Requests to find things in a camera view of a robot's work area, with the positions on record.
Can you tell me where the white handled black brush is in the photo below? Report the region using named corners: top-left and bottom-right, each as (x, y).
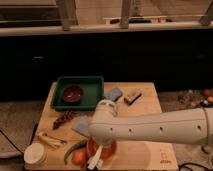
top-left (87, 145), bottom-right (103, 170)

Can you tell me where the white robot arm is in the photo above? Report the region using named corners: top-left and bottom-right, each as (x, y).
top-left (89, 100), bottom-right (213, 146)

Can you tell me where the brown wooden block brush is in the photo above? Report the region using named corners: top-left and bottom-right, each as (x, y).
top-left (124, 89), bottom-right (142, 105)

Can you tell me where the dark brown bowl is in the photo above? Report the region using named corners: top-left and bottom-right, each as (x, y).
top-left (62, 85), bottom-right (84, 103)

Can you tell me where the orange red bowl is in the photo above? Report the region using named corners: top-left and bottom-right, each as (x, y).
top-left (86, 138), bottom-right (117, 160)

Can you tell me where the blue grey sponge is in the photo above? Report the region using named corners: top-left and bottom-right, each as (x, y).
top-left (104, 87), bottom-right (123, 101)

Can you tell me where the green plastic tray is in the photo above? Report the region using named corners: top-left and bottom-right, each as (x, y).
top-left (51, 76), bottom-right (104, 111)

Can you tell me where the grey triangular cloth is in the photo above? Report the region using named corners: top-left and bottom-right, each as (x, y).
top-left (72, 115), bottom-right (89, 137)

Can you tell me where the brown pinecone-like item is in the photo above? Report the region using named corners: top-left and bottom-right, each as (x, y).
top-left (52, 111), bottom-right (75, 130)

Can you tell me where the green chili pepper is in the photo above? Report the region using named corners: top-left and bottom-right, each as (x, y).
top-left (64, 140), bottom-right (87, 165)

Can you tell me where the orange round fruit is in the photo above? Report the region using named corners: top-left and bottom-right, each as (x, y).
top-left (72, 150), bottom-right (86, 165)

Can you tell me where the yellow corn husk piece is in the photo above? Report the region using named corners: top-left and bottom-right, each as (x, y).
top-left (37, 132), bottom-right (66, 149)

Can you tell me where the black cable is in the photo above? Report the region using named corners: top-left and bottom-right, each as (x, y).
top-left (0, 122), bottom-right (39, 158)

